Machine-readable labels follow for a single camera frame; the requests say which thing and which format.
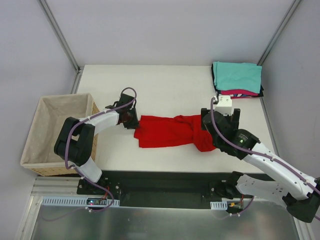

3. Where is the aluminium frame post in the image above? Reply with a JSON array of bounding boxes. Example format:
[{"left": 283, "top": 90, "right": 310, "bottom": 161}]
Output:
[
  {"left": 257, "top": 0, "right": 303, "bottom": 66},
  {"left": 38, "top": 0, "right": 84, "bottom": 75}
]

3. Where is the red t shirt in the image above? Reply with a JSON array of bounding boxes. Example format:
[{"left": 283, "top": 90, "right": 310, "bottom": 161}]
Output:
[{"left": 134, "top": 115, "right": 216, "bottom": 152}]

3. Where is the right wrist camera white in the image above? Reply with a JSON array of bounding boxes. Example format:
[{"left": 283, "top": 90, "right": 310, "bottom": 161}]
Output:
[{"left": 214, "top": 95, "right": 233, "bottom": 116}]

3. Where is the wicker basket with cloth liner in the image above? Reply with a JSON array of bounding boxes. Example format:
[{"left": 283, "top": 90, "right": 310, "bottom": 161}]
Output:
[{"left": 20, "top": 93, "right": 100, "bottom": 177}]

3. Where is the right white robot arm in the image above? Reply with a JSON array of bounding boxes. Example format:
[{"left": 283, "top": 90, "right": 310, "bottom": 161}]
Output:
[{"left": 200, "top": 108, "right": 320, "bottom": 223}]

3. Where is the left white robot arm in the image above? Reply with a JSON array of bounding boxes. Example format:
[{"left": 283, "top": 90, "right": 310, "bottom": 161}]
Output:
[{"left": 53, "top": 93, "right": 139, "bottom": 195}]

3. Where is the pink t shirt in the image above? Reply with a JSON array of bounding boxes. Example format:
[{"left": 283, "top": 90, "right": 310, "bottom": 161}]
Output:
[{"left": 218, "top": 89, "right": 259, "bottom": 99}]

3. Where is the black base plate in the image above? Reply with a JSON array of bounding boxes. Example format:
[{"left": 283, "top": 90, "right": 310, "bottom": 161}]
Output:
[{"left": 76, "top": 170, "right": 231, "bottom": 209}]

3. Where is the black t shirt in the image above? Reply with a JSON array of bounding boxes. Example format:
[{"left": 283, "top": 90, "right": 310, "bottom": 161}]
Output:
[{"left": 211, "top": 63, "right": 264, "bottom": 98}]

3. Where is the right aluminium frame post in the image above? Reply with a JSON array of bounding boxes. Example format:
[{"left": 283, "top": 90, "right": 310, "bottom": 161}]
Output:
[{"left": 257, "top": 0, "right": 303, "bottom": 66}]

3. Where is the left aluminium frame post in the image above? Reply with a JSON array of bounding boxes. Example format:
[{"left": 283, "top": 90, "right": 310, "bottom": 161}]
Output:
[{"left": 38, "top": 0, "right": 84, "bottom": 75}]

